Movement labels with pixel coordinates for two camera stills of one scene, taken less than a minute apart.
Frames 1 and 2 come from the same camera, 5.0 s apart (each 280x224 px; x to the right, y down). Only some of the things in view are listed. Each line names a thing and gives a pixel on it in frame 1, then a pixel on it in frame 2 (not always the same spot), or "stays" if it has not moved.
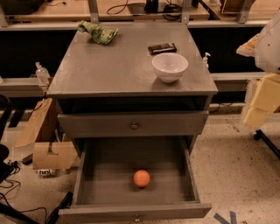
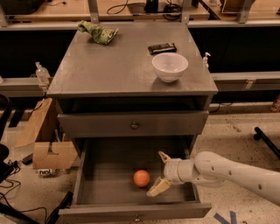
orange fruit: [142, 178] stays
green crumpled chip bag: [100, 34] stays
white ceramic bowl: [169, 66] stays
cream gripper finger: [265, 101] -> [176, 171]
